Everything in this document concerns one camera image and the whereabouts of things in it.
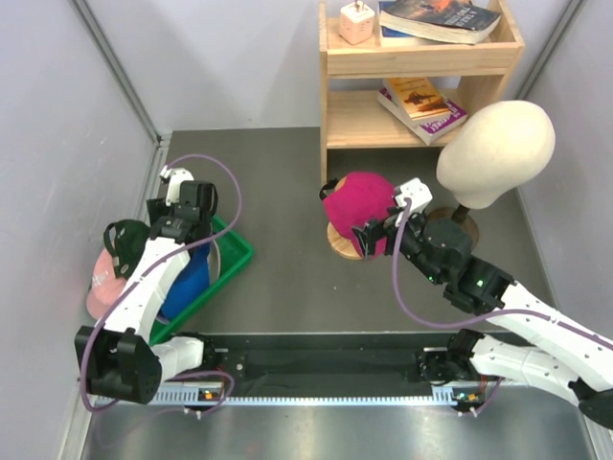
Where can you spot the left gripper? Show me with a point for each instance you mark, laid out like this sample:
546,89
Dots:
158,208

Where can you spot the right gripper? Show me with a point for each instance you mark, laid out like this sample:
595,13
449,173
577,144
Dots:
383,228

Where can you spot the magenta baseball cap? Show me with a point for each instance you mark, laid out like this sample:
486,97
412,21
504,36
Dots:
380,196

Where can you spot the blue baseball cap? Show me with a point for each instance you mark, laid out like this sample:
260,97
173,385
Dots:
189,284

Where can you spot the dark green baseball cap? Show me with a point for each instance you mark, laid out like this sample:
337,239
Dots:
125,241

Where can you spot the light pink baseball cap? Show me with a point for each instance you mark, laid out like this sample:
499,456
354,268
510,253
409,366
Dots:
106,287

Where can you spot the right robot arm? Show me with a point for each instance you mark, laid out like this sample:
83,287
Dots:
513,334

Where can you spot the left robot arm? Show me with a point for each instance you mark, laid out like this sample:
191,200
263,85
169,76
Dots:
116,360

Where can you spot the wooden hat stand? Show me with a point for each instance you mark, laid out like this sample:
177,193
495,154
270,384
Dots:
346,207

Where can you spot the green plastic tray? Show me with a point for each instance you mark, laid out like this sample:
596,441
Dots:
230,259

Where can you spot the dark mannequin stand base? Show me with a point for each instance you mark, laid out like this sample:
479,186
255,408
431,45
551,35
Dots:
460,215

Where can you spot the purple white book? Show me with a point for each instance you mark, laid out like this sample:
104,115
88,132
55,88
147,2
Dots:
428,132

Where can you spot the wooden shelf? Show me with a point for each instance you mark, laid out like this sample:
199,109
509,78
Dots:
354,119

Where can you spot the orange cover book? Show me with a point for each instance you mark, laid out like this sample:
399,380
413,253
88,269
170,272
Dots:
418,100

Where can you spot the white mannequin head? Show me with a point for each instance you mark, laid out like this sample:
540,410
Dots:
502,146

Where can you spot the blue book under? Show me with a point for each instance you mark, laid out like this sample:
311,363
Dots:
392,38

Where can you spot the pink power cube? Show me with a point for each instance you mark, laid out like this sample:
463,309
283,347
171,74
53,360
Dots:
356,22

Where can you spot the dark cover book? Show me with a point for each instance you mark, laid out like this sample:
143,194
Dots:
458,22

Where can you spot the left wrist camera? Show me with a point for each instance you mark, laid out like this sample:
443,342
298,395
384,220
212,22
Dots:
173,178

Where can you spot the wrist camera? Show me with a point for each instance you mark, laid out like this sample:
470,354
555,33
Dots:
173,178
413,195

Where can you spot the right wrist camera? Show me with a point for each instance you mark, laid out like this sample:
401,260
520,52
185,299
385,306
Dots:
413,195

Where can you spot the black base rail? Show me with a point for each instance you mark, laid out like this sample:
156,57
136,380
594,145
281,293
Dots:
331,365

